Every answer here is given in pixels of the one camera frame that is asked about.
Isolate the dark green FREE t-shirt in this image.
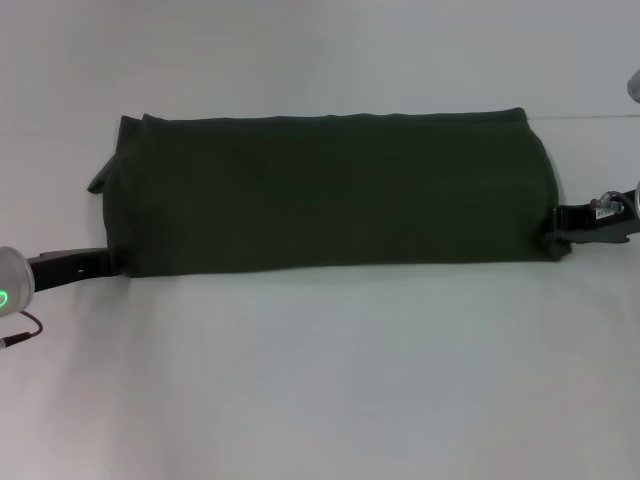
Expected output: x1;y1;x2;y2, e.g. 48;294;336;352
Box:
87;106;574;280

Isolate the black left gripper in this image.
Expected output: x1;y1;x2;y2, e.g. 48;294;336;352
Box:
27;247;122;295

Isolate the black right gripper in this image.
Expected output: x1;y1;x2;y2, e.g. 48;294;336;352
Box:
547;192;640;247

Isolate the dark left gripper cable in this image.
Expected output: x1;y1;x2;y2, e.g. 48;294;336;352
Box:
0;309;45;350

